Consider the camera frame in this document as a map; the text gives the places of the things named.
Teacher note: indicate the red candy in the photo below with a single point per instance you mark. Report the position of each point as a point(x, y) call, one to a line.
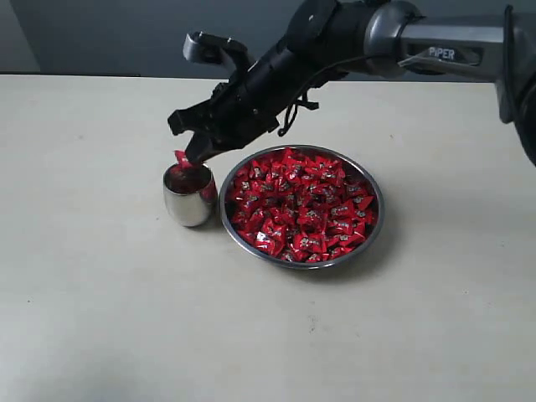
point(183, 164)

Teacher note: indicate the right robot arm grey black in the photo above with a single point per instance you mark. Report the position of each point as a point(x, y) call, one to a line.
point(326, 40)

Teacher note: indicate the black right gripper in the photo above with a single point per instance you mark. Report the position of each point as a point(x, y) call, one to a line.
point(264, 99)

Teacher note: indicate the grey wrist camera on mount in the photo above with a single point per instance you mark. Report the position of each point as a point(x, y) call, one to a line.
point(204, 48)

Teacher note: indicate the pile of red wrapped candies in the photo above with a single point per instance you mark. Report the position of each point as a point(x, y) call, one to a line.
point(301, 208)

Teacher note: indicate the stainless steel cup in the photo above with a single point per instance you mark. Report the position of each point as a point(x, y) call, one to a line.
point(191, 210)

